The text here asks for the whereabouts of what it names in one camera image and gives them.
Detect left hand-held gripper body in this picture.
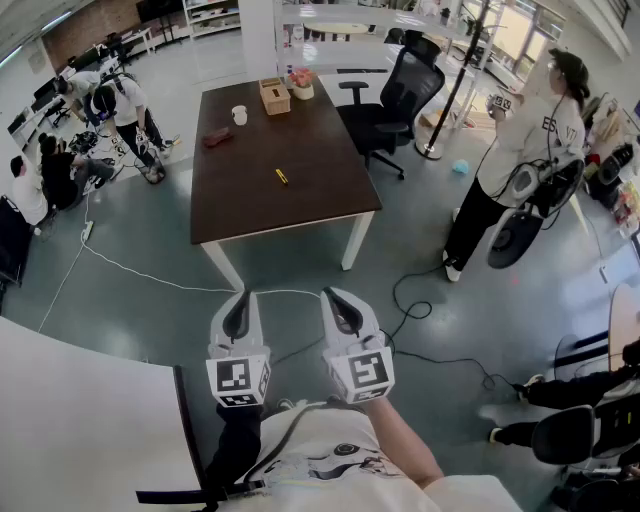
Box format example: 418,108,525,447
205,338,272,409

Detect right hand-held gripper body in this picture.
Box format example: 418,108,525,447
322,330,397,405

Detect person's right forearm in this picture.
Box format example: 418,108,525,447
359,397,445,490

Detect person's left forearm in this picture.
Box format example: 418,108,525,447
204,402,265,496

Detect person's white printed shirt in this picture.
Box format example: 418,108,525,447
213,399,524,512

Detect dark brown table white legs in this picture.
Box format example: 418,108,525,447
190,74,384,292

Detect white desk with black edge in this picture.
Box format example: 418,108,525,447
0,314,207,512

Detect reddish brown pouch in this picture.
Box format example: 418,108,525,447
201,126,233,149

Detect grey chair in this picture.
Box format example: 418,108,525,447
530,404,597,467

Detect black mesh office chair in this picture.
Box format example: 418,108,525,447
335,28,447,182

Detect black round table base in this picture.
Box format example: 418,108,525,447
553,333,612,372

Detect black panel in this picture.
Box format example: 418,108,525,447
0,194,34,289

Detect pile of black equipment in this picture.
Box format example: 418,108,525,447
68,129,102,155

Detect wicker tissue box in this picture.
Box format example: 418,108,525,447
258,77,292,117

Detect black pole stand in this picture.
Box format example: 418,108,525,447
413,0,494,161

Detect white pot of pink flowers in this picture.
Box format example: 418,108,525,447
288,67,319,101

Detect white shelving rack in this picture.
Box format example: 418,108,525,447
272,0,497,127

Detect white bookshelf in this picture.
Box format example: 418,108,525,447
181,0,242,40

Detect black floor cable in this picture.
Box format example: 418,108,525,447
273,263,522,397

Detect black cable on shirt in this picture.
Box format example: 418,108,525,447
243,401,322,482

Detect white floor cable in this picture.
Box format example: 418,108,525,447
36,219,322,334

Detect black chest mount clamp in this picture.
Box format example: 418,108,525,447
135,476,267,512

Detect wire waste bin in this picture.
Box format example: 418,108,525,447
141,158,167,185

